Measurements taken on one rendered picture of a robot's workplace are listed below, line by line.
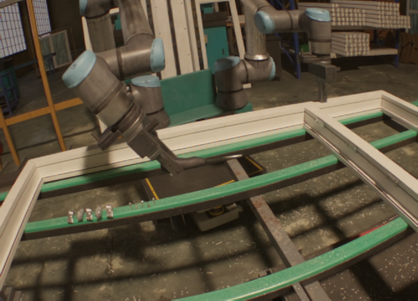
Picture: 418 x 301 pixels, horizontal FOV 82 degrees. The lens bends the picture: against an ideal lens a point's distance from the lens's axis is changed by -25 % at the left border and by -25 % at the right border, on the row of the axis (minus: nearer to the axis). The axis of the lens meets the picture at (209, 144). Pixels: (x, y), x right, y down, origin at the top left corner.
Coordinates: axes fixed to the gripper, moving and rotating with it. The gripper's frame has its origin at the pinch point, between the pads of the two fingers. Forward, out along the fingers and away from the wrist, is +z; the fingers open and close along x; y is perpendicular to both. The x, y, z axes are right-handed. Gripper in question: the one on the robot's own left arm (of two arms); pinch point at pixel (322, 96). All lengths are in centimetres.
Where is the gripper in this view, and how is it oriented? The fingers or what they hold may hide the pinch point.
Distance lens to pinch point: 117.0
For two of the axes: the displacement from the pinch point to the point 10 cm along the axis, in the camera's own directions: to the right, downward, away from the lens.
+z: 1.2, 8.9, 4.4
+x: -2.1, -4.1, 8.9
